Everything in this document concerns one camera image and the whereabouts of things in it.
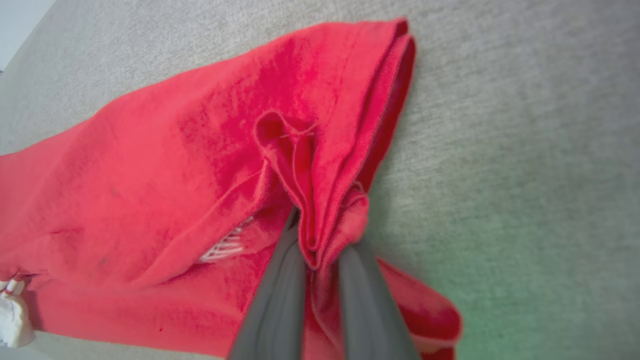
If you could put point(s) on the red jersey with white sleeves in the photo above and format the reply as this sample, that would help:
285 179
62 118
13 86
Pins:
175 175

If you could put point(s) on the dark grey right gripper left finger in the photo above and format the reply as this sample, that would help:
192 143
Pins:
277 310

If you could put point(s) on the grey fabric sofa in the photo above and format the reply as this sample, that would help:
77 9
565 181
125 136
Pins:
500 150

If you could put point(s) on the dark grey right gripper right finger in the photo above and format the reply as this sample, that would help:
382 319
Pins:
372 315

